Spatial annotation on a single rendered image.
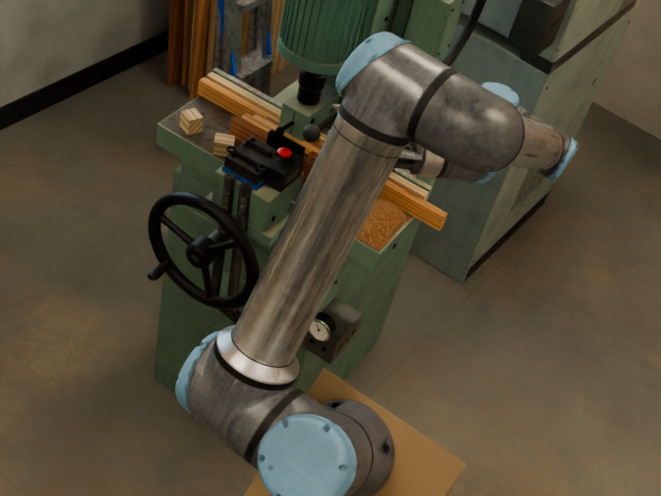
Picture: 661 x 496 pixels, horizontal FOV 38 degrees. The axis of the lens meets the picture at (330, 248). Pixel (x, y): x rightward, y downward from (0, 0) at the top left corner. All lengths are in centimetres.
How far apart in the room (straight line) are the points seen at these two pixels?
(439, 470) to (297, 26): 90
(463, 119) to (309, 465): 59
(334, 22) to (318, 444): 84
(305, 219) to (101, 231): 183
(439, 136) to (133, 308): 181
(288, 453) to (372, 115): 55
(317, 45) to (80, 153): 171
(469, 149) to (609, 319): 215
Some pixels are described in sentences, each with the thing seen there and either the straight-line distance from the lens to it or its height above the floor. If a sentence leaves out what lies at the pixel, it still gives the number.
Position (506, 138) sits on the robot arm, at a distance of 138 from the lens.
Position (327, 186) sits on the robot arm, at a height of 135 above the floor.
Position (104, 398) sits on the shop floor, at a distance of 279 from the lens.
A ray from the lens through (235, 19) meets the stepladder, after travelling 300.
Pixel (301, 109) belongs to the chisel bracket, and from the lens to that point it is 209.
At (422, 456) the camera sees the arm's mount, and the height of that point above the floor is 85.
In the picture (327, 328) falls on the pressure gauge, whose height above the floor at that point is 68.
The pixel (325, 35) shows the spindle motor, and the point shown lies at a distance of 193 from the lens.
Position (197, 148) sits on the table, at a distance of 216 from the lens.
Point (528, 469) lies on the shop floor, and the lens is 292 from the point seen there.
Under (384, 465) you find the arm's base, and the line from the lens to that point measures 174.
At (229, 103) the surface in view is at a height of 92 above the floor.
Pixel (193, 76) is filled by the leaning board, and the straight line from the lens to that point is 375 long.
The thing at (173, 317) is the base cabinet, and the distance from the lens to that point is 257.
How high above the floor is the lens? 226
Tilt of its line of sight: 44 degrees down
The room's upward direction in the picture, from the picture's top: 15 degrees clockwise
